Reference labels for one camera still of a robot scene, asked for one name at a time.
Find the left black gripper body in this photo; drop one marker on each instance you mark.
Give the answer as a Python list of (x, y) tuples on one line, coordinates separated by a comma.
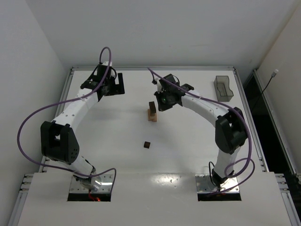
[(118, 84)]

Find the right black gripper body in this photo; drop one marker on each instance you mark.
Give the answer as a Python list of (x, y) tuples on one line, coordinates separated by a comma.
[(160, 103)]

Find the dark wood arch block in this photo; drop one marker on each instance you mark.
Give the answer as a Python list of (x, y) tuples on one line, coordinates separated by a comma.
[(152, 109)]

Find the light wood plank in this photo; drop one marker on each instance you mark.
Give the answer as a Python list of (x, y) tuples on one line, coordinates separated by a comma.
[(154, 118)]

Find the clear grey plastic bin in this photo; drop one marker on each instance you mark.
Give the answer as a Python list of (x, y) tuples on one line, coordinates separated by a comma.
[(222, 89)]

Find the small dark wood cube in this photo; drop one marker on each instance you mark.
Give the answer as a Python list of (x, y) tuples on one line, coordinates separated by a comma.
[(146, 145)]

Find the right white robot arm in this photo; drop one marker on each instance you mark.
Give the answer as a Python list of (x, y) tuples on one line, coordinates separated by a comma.
[(230, 133)]

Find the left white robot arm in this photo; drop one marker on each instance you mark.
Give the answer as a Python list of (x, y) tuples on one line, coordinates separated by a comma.
[(58, 140)]

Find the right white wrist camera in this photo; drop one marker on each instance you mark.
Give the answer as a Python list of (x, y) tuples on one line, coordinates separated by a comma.
[(157, 82)]

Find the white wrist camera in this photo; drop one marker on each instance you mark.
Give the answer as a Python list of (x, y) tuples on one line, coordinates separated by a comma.
[(106, 63), (157, 82)]

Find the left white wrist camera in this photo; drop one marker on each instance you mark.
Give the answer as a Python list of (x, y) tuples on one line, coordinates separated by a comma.
[(106, 63)]

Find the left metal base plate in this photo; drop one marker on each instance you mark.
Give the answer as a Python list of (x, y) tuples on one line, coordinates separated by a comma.
[(97, 185)]

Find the metal base plate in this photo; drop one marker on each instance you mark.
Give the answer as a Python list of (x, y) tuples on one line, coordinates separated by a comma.
[(205, 186), (97, 185)]

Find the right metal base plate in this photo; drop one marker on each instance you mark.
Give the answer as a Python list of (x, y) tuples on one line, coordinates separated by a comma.
[(205, 186)]

